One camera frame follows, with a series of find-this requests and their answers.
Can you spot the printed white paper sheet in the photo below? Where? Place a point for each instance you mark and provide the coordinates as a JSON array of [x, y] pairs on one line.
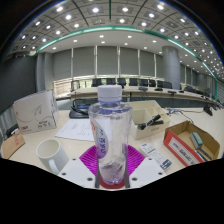
[[75, 130]]

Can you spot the white ceramic mug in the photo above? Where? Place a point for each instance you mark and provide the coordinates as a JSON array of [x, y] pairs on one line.
[[50, 151]]

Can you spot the long curved conference desk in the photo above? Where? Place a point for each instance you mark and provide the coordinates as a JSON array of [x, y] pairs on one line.
[[150, 90]]

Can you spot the white remote control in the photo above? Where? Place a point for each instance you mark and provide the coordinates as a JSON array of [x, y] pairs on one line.
[[156, 156]]

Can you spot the flat brown cardboard envelope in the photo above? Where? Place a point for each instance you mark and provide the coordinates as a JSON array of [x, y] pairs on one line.
[[12, 146]]

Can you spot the row of black office chairs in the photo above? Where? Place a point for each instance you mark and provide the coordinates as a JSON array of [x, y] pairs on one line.
[[133, 81]]

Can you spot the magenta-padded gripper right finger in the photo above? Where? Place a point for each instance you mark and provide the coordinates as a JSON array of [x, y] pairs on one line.
[[148, 170]]

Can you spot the black desktop microphone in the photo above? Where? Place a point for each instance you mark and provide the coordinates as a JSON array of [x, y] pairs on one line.
[[208, 111]]

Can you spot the black desk phone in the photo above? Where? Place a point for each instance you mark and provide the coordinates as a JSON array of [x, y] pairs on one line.
[[78, 111]]

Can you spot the beige desk organizer box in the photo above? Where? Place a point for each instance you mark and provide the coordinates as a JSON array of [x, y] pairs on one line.
[[146, 110]]

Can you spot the grey-green board eraser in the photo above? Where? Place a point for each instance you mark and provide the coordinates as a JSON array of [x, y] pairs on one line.
[[196, 140]]

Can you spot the open cardboard box red side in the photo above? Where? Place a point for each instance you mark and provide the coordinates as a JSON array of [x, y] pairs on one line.
[[178, 148]]

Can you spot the white carton box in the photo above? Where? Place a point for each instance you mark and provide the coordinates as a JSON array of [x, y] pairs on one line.
[[35, 113]]

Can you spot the clear plastic water bottle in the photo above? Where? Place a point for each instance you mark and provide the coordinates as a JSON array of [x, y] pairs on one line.
[[110, 130]]

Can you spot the black marker pen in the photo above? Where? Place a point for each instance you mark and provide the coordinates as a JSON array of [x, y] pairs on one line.
[[204, 155]]

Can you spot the black stapler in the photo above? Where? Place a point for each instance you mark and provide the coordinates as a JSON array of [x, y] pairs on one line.
[[151, 121]]

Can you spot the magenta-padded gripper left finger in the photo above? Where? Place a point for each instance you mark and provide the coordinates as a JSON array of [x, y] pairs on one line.
[[75, 170]]

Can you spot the group of ceiling lights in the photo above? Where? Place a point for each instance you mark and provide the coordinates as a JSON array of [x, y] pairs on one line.
[[95, 10]]

